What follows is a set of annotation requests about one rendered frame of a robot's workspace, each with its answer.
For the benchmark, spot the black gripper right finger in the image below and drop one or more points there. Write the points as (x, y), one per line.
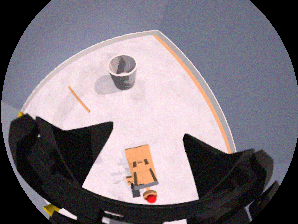
(210, 166)

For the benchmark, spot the red ball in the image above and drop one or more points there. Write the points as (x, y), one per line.
(151, 198)

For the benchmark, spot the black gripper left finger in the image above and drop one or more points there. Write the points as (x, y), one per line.
(78, 148)

